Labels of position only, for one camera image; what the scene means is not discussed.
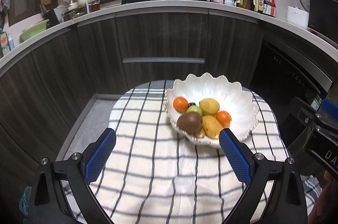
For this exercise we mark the checkered white cloth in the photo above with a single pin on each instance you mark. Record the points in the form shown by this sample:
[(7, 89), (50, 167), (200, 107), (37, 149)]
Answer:
[(156, 175)]

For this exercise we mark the white teapot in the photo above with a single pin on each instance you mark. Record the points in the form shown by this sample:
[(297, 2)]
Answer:
[(83, 2)]

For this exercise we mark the green round fruit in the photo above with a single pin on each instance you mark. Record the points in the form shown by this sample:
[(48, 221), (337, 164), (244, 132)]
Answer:
[(195, 108)]

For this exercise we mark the right hand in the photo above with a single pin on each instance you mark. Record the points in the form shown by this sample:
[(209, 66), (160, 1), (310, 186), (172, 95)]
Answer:
[(325, 208)]

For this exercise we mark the brown kiwi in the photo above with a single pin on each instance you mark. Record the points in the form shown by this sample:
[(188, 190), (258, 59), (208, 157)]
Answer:
[(190, 122)]

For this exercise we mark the white scalloped ceramic bowl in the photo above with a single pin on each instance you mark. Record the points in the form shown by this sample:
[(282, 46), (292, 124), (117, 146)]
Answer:
[(230, 96)]

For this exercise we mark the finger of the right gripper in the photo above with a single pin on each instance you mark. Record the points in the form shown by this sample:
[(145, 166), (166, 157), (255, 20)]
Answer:
[(328, 110)]

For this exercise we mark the yellow mango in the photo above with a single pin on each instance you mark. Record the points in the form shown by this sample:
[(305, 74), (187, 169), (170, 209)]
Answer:
[(211, 127)]

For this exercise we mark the dark sauce bottle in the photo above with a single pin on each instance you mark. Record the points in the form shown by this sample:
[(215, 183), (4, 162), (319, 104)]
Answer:
[(260, 6)]

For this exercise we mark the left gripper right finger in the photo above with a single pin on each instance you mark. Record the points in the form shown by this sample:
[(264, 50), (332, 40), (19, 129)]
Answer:
[(254, 170)]

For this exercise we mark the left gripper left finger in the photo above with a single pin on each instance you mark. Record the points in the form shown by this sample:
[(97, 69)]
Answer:
[(81, 169)]

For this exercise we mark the small orange mandarin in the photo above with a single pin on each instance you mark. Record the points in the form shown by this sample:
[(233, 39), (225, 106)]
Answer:
[(224, 118)]

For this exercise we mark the large orange mandarin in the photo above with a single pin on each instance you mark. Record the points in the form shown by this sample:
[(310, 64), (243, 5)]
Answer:
[(180, 104)]

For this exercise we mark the green basin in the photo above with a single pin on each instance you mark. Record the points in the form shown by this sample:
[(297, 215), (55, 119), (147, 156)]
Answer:
[(33, 30)]

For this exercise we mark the brown longan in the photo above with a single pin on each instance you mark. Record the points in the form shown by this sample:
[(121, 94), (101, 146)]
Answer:
[(200, 134)]

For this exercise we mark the yellow lemon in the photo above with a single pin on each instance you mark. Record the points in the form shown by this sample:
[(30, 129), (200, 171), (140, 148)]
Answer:
[(209, 106)]

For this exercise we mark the white square container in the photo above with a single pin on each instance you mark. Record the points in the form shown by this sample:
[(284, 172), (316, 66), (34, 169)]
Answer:
[(298, 17)]

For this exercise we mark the dark red cherry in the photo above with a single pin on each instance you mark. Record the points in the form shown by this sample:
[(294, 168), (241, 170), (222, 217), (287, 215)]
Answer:
[(192, 104)]

